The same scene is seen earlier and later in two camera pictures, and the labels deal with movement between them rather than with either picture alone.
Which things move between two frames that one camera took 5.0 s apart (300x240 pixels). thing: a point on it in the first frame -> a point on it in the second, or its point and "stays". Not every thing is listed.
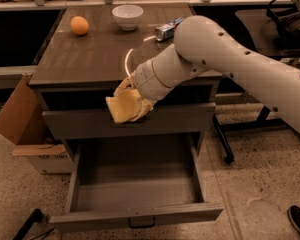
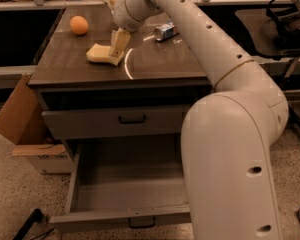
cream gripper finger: (126, 84) -> (111, 1)
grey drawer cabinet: (92, 51) stays
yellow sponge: (123, 105) -> (101, 53)
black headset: (292, 30) stays
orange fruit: (79, 25) stays
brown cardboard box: (23, 121) stays
